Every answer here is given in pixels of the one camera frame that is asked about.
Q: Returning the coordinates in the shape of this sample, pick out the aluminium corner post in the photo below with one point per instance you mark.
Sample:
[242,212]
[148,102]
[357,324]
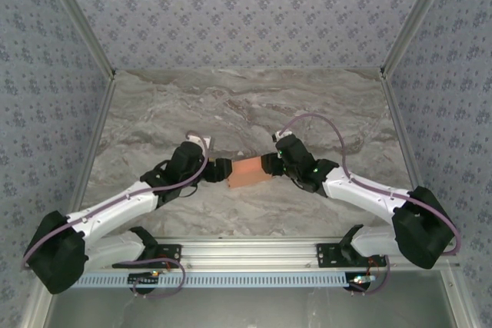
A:
[77,17]
[419,17]

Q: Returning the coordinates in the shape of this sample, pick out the long aluminium mounting rail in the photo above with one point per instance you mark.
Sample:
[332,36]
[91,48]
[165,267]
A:
[246,255]

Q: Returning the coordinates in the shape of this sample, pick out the aluminium side rail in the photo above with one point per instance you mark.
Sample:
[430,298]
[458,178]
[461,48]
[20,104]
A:
[403,143]
[88,159]

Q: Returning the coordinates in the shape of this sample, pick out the pink paper box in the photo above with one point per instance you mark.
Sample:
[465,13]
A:
[248,172]

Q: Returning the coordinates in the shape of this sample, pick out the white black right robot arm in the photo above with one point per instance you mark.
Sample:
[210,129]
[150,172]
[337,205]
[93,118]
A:
[419,236]

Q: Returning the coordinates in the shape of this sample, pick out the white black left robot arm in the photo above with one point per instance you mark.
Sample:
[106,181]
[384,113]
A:
[54,255]

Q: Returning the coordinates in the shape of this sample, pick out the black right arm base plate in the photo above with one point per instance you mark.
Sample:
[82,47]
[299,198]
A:
[326,257]

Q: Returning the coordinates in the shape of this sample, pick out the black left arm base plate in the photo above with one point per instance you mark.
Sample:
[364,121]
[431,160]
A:
[169,255]

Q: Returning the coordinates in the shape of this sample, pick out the small circuit board adapter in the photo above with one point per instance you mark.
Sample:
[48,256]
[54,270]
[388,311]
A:
[361,281]
[144,280]

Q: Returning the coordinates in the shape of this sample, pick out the aluminium lower frame beam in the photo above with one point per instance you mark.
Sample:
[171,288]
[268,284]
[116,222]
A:
[36,312]
[459,305]

